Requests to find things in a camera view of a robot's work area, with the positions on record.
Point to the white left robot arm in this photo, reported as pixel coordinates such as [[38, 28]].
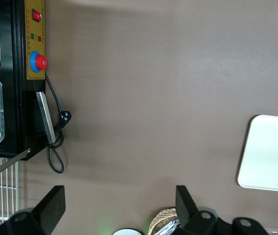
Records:
[[126, 232]]

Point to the cream plastic tray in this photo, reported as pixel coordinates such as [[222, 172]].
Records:
[[268, 151]]

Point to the black power plug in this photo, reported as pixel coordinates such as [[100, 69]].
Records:
[[66, 118]]

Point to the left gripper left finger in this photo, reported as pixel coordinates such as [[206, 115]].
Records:
[[48, 210]]

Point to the grey metal strip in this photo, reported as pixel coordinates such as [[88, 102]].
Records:
[[6, 163]]

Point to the black food warmer appliance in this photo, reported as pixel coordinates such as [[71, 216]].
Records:
[[9, 98]]

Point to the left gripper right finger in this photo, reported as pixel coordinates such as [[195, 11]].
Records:
[[190, 215]]

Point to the yellow control panel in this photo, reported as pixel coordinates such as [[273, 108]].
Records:
[[35, 29]]

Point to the aluminium foil container stack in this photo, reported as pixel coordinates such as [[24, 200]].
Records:
[[169, 227]]

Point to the red rocker switch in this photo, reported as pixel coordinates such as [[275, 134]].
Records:
[[36, 15]]

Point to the light wicker basket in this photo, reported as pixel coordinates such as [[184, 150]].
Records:
[[161, 216]]

